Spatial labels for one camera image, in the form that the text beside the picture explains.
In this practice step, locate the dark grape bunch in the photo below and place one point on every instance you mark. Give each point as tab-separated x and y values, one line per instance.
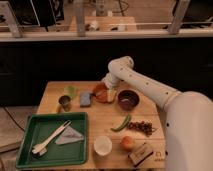
145	127

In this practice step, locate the dark metal cup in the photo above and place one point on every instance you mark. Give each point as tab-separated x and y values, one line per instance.
65	102

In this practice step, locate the green cup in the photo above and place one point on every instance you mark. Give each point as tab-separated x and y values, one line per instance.
70	91

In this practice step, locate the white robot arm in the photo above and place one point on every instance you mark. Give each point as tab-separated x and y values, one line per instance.
189	134

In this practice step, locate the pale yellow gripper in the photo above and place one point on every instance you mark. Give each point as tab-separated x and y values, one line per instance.
111	94

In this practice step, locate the blue sponge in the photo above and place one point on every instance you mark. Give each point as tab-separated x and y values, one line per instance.
85	99

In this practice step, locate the white cup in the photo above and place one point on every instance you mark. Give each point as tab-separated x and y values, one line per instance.
102	145

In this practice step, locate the orange fruit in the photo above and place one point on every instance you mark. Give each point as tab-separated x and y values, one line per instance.
127	143

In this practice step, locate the green pea pod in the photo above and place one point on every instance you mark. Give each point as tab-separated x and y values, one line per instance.
123	125

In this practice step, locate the dark red bowl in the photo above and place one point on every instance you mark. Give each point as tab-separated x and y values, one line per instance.
128	99

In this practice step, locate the wooden block eraser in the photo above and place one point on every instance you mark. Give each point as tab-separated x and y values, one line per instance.
140	154

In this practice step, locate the green plastic tray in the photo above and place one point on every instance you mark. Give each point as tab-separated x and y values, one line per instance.
39	128

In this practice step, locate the grey folded cloth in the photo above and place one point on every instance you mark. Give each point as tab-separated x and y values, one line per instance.
69	135

